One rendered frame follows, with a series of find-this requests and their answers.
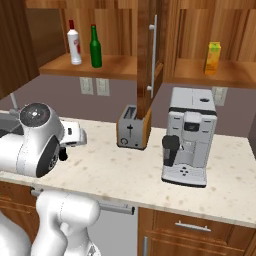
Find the orange juice carton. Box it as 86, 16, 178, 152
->
203, 41, 222, 76

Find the steel sink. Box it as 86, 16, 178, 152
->
0, 110, 25, 138

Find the wooden cabinet door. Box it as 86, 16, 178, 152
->
0, 0, 40, 100
136, 0, 165, 120

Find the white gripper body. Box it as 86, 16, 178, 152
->
70, 127, 89, 148

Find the silver tap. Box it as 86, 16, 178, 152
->
9, 92, 20, 118

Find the silver dishwasher handle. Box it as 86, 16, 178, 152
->
30, 187, 136, 216

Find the silver toaster with wooden sides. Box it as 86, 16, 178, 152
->
116, 104, 153, 151

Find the white bottle with red cap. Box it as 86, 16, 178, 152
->
66, 19, 83, 66

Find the silver cupboard door handle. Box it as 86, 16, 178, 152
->
142, 236, 149, 256

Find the silver dishwasher front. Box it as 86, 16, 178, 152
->
89, 199, 139, 256

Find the green glass bottle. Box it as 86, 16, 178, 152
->
89, 24, 103, 69

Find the silver drawer handle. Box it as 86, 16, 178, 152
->
174, 220, 212, 233

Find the open wooden wall cabinet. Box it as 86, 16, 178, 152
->
162, 0, 256, 90
25, 0, 138, 81

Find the wooden drawer front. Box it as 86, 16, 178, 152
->
152, 209, 256, 252
0, 180, 38, 245

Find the silver cabinet door handle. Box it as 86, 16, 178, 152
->
146, 14, 158, 100

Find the white wall outlet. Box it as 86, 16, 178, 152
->
79, 76, 95, 96
95, 77, 111, 98

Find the silver coffee machine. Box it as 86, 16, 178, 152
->
161, 86, 218, 189

